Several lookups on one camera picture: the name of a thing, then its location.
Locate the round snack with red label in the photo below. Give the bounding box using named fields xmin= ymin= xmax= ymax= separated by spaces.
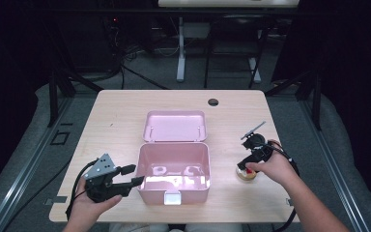
xmin=235 ymin=163 xmax=258 ymax=182

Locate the aluminium floor rail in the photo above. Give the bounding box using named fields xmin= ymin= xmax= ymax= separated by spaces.
xmin=300 ymin=100 xmax=371 ymax=232
xmin=0 ymin=96 xmax=73 ymax=232

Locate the pink plastic box with lid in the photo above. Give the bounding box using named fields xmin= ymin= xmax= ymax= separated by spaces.
xmin=135 ymin=109 xmax=212 ymax=206

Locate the person's right hand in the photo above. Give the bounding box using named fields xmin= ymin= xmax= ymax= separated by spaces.
xmin=244 ymin=138 xmax=300 ymax=188

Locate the dark cabinet with red light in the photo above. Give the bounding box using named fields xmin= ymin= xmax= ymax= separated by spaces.
xmin=57 ymin=13 xmax=123 ymax=73

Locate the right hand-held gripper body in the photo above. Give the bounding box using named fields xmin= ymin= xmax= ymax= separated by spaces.
xmin=241 ymin=121 xmax=274 ymax=165

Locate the black stool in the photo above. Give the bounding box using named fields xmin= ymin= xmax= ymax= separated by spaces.
xmin=203 ymin=13 xmax=271 ymax=90

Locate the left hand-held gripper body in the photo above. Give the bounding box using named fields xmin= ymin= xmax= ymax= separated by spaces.
xmin=82 ymin=153 xmax=119 ymax=203

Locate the thick black floor cable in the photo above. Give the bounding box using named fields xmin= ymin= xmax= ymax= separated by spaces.
xmin=119 ymin=63 xmax=170 ymax=91

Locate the hand-held gripper cable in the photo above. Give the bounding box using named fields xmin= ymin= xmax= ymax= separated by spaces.
xmin=264 ymin=143 xmax=300 ymax=232
xmin=65 ymin=158 xmax=100 ymax=220

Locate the white desk leg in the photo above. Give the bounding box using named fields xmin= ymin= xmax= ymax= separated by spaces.
xmin=248 ymin=28 xmax=263 ymax=84
xmin=176 ymin=16 xmax=187 ymax=83

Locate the white desk top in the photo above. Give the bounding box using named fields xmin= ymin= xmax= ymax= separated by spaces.
xmin=157 ymin=0 xmax=302 ymax=9

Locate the dark curtain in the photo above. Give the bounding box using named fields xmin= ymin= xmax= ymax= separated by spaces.
xmin=0 ymin=0 xmax=51 ymax=201
xmin=271 ymin=0 xmax=371 ymax=211

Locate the left hand-held gripper cable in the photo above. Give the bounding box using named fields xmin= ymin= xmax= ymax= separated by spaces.
xmin=65 ymin=158 xmax=100 ymax=220

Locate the right hand-held gripper cable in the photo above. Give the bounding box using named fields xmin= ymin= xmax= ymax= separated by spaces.
xmin=264 ymin=143 xmax=300 ymax=232

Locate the black metal frame stand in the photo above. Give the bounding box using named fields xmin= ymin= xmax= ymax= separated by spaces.
xmin=46 ymin=69 xmax=104 ymax=129
xmin=265 ymin=69 xmax=323 ymax=131

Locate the person's left hand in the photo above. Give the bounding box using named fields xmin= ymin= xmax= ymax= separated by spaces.
xmin=67 ymin=177 xmax=124 ymax=226

